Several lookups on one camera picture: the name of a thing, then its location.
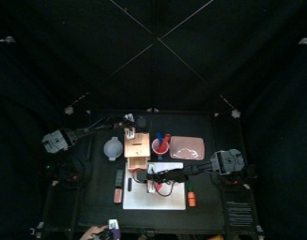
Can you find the purple white handheld device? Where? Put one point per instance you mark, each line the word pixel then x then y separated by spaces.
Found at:
pixel 114 228

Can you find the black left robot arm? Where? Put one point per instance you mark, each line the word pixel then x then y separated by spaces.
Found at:
pixel 86 132

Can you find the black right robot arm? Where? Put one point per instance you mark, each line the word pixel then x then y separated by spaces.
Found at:
pixel 225 162

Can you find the wooden drawer with red front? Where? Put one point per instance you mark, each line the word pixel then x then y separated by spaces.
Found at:
pixel 138 162

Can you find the flat red dough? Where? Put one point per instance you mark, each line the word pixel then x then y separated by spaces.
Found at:
pixel 159 187

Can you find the wooden drawer box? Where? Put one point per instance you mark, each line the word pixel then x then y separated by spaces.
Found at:
pixel 137 146

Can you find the grey bowl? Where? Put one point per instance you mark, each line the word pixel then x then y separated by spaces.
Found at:
pixel 113 148

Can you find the person's hand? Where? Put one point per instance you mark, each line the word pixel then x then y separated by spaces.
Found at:
pixel 93 233

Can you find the small black stick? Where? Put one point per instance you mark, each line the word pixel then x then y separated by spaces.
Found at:
pixel 129 184

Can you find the green striped toy block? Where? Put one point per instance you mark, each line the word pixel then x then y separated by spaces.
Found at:
pixel 119 178

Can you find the blue spatula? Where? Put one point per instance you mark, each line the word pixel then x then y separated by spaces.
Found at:
pixel 159 137

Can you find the pink rectangular block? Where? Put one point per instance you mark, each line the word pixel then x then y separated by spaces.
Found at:
pixel 118 195

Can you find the red plastic cup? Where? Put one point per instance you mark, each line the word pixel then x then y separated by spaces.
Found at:
pixel 159 150

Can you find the orange toy with green tip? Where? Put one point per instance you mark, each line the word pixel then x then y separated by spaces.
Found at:
pixel 192 199

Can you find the black printed label plate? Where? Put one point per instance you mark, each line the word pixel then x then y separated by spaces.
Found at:
pixel 240 214

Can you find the silver frame bracket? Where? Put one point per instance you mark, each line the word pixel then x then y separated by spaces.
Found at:
pixel 305 41
pixel 8 39
pixel 69 110
pixel 236 113

